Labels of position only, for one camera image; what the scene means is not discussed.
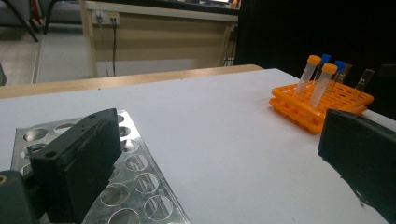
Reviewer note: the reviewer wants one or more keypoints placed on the clear test tube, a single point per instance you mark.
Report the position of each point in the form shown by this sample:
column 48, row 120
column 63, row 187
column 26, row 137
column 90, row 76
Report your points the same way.
column 364, row 79
column 346, row 73

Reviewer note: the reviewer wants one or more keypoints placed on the silver metal test tube rack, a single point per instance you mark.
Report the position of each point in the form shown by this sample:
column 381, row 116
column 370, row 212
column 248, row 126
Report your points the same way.
column 143, row 180

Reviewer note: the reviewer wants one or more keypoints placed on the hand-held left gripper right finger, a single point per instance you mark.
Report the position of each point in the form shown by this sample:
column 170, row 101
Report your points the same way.
column 361, row 155

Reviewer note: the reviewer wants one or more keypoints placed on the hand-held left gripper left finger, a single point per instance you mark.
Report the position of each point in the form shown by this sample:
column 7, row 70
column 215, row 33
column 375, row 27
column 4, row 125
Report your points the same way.
column 74, row 168

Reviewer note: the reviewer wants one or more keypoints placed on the orange-capped test tube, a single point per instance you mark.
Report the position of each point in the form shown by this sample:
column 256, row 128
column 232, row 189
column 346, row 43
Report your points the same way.
column 306, row 76
column 320, row 85

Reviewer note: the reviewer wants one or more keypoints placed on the black chair legs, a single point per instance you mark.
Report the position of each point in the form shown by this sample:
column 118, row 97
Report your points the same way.
column 21, row 18

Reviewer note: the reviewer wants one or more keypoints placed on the blue-capped test tube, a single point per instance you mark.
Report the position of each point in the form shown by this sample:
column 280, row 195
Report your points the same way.
column 325, row 59
column 340, row 66

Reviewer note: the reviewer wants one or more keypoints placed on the orange plastic test tube rack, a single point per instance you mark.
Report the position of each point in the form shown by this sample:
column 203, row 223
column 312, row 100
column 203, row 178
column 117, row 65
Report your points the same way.
column 289, row 109

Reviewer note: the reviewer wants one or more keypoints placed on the white power strip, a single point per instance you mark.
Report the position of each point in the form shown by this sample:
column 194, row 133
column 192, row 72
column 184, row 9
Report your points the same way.
column 106, row 17

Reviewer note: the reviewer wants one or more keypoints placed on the white board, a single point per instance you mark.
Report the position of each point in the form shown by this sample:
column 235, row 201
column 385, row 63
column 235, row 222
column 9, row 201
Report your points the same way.
column 218, row 124

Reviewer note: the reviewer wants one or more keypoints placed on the beige desk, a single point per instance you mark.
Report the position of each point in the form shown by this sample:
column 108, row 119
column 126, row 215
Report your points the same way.
column 162, row 37

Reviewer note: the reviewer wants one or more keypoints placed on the black curtain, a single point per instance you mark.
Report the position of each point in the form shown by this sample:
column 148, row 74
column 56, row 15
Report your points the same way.
column 295, row 28

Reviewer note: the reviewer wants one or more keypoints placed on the wooden table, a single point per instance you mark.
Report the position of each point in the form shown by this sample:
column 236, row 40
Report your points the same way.
column 93, row 83

